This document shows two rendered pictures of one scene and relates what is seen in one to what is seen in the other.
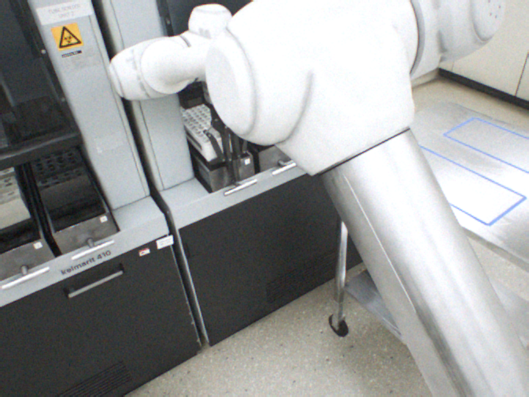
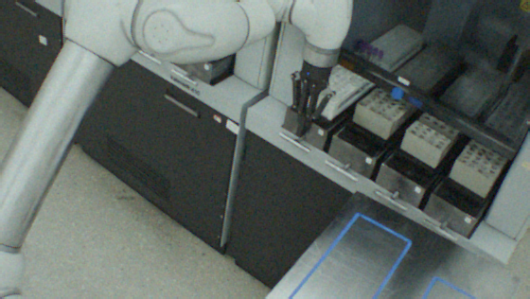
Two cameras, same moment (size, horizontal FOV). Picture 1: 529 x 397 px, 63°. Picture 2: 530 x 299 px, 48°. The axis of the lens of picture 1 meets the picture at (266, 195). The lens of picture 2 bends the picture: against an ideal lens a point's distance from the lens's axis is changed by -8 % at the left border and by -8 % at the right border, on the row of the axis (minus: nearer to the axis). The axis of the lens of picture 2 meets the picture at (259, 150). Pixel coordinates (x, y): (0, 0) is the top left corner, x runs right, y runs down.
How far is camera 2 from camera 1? 1.09 m
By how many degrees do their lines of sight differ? 45
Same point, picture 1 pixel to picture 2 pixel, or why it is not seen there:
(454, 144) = (420, 287)
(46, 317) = (151, 95)
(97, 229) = (200, 70)
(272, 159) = (344, 154)
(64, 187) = not seen: hidden behind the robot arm
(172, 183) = (279, 97)
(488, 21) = (150, 38)
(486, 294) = (33, 133)
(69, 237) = not seen: hidden behind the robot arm
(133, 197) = (249, 79)
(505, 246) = not seen: outside the picture
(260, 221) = (309, 200)
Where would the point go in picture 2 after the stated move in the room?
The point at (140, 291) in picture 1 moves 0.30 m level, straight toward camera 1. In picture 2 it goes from (202, 144) to (131, 186)
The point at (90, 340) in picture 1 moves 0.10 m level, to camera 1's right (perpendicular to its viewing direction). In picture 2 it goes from (162, 141) to (171, 160)
